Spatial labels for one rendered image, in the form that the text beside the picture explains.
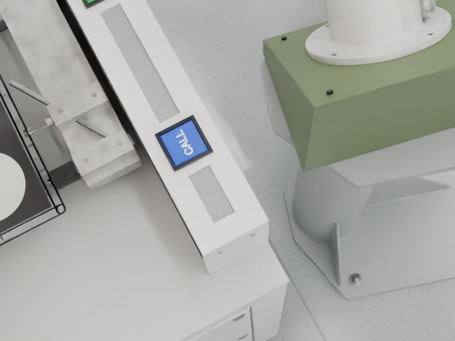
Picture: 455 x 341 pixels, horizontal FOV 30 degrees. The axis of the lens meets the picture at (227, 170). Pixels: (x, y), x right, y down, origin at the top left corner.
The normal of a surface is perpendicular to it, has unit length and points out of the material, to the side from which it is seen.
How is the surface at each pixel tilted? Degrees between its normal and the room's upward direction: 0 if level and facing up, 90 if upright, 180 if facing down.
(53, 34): 0
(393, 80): 48
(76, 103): 0
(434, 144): 0
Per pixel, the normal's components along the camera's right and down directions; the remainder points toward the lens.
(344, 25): -0.68, 0.47
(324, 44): -0.24, -0.87
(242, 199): -0.04, -0.29
